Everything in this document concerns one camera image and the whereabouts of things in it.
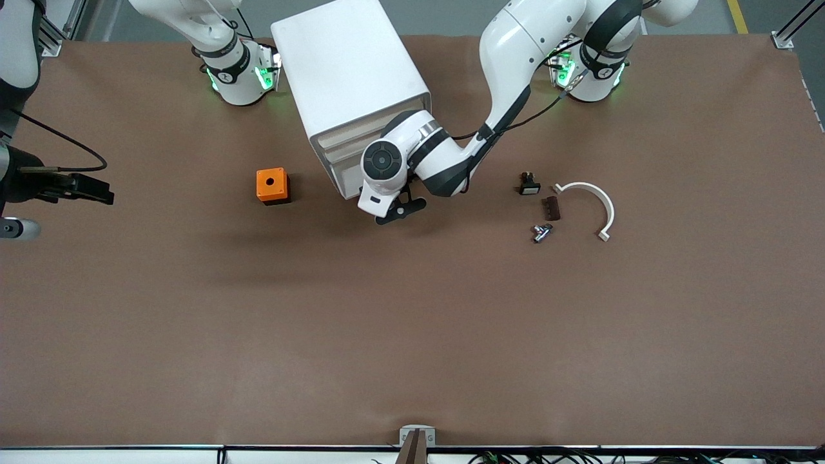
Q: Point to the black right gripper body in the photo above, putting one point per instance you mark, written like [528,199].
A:
[26,185]

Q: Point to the white cabinet drawer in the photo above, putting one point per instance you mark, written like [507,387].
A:
[348,134]
[345,165]
[341,151]
[348,180]

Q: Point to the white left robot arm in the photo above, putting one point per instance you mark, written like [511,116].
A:
[509,58]

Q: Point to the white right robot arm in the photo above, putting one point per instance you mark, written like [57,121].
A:
[232,77]

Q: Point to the black white-faced push button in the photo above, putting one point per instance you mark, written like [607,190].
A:
[530,188]

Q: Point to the white drawer cabinet shell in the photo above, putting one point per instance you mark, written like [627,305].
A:
[341,64]

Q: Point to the orange box with hole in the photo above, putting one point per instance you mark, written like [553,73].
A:
[263,190]

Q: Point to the silver metal fitting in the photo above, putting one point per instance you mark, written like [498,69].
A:
[541,234]

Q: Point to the brown terminal block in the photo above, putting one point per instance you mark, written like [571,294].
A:
[552,209]

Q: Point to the aluminium frame profile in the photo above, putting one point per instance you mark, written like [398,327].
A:
[782,40]
[53,45]

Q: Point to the white curved arc bracket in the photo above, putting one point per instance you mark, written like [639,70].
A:
[610,212]

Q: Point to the grey metal mounting bracket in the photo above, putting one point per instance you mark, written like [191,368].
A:
[430,432]

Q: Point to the brown wedge post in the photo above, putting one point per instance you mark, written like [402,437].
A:
[414,451]

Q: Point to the white table edge rail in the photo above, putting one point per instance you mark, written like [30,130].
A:
[129,457]

